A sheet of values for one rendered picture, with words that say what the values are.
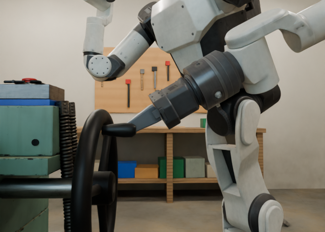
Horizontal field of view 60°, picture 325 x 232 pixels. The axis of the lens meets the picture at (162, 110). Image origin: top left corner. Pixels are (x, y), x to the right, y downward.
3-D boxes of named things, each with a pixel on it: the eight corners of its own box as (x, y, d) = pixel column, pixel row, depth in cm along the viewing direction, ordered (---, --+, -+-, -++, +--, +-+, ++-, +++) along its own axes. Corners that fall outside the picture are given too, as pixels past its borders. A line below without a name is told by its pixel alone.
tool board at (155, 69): (241, 112, 386) (240, 47, 390) (94, 112, 379) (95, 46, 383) (240, 112, 391) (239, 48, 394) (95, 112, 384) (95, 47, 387)
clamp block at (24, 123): (51, 156, 49) (52, 105, 49) (-27, 156, 49) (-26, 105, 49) (76, 148, 64) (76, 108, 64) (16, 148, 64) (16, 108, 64)
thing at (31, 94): (50, 105, 51) (50, 75, 51) (-12, 105, 51) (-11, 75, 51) (71, 108, 64) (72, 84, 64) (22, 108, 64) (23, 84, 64)
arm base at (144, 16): (151, 50, 115) (167, 30, 117) (170, 54, 105) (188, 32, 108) (129, 21, 105) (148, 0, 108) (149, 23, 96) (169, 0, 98)
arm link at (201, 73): (177, 144, 46) (240, 107, 46) (148, 93, 44) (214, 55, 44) (165, 126, 58) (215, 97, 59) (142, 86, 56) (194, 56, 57)
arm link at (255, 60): (236, 113, 50) (291, 81, 50) (213, 61, 46) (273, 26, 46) (212, 96, 60) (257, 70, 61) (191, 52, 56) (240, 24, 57)
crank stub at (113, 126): (137, 133, 49) (136, 139, 47) (104, 133, 49) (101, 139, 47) (137, 120, 49) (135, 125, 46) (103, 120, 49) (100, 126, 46)
